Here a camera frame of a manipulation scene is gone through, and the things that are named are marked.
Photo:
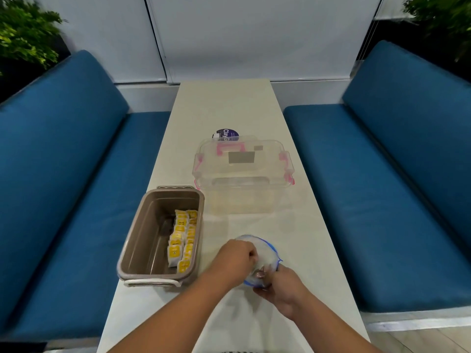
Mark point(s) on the person's right hand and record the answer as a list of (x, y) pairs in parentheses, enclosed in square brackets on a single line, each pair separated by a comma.
[(285, 290)]

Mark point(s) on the person's left hand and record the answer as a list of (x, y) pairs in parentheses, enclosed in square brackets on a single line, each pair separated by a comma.
[(233, 258)]

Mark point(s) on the person's left fingers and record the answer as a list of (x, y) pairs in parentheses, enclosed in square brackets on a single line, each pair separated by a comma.
[(252, 255)]

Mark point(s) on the person's right thumb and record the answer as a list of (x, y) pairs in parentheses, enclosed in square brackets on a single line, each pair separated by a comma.
[(267, 272)]

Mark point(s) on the clear zip bag blue seal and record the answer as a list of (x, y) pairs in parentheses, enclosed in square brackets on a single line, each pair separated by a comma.
[(263, 253)]

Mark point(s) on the person's left forearm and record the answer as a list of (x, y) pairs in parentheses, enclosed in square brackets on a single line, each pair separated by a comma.
[(162, 318)]

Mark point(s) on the person's right forearm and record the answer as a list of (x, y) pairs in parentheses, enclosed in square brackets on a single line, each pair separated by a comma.
[(331, 327)]

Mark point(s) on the row of yellow packets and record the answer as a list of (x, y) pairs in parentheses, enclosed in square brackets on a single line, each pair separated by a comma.
[(183, 240)]

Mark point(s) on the clear storage box pink latches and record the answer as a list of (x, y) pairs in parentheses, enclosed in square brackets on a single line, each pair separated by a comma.
[(243, 172)]

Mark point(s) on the brown plastic bin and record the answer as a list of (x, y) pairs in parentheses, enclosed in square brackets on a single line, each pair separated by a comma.
[(162, 235)]

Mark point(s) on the blue bench sofa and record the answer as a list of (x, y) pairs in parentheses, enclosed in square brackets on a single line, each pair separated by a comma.
[(62, 194), (382, 180)]

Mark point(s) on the white roller blind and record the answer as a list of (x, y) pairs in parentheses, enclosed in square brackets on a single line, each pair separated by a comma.
[(254, 36)]

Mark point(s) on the green potted plant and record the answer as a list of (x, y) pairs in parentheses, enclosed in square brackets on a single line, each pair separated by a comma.
[(25, 33), (441, 21)]

